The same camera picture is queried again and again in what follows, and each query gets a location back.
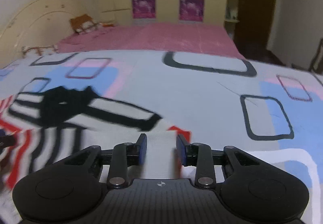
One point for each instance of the lower left purple poster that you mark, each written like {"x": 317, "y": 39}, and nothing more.
{"x": 143, "y": 12}

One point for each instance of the brown white pillow near headboard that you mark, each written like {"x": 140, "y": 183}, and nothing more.
{"x": 39, "y": 51}

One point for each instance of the cream arched headboard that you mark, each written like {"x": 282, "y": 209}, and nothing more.
{"x": 40, "y": 23}

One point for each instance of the orange white patterned pillow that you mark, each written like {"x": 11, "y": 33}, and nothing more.
{"x": 83, "y": 24}

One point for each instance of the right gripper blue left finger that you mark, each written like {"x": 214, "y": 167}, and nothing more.
{"x": 123, "y": 156}

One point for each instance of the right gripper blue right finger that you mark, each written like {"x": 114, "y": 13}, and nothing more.
{"x": 197, "y": 155}

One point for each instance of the dark wooden chair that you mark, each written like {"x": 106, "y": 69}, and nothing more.
{"x": 316, "y": 62}

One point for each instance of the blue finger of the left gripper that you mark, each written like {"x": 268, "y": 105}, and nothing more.
{"x": 6, "y": 139}

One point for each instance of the purple poster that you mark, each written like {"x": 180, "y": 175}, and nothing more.
{"x": 143, "y": 12}
{"x": 191, "y": 10}

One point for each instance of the pink bed sheet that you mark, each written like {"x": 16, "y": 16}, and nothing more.
{"x": 190, "y": 38}

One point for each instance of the dark brown wooden door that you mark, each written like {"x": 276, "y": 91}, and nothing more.
{"x": 254, "y": 26}

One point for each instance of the lower right purple poster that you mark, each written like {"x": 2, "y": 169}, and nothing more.
{"x": 191, "y": 10}

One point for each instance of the striped knit children's sweater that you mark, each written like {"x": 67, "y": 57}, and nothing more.
{"x": 52, "y": 125}

